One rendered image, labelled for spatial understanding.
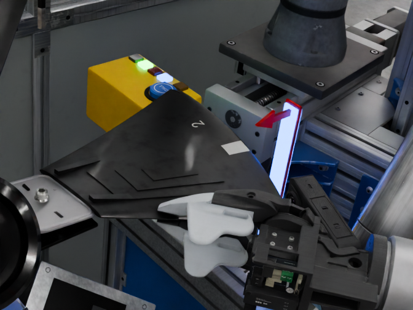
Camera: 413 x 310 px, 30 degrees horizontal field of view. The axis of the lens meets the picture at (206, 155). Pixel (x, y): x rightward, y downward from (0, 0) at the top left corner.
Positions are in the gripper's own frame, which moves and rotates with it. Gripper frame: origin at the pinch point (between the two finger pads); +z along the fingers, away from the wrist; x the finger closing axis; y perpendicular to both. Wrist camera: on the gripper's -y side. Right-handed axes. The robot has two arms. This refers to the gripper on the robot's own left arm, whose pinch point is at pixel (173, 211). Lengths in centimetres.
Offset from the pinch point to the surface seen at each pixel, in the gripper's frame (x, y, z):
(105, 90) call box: 16.5, -38.8, 19.1
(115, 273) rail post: 55, -37, 16
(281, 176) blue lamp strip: 11.4, -21.9, -9.5
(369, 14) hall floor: 153, -339, -39
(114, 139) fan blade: 0.4, -9.2, 8.8
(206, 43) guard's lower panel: 47, -105, 15
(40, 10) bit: -20.7, 2.2, 11.7
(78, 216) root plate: -2.0, 5.2, 7.7
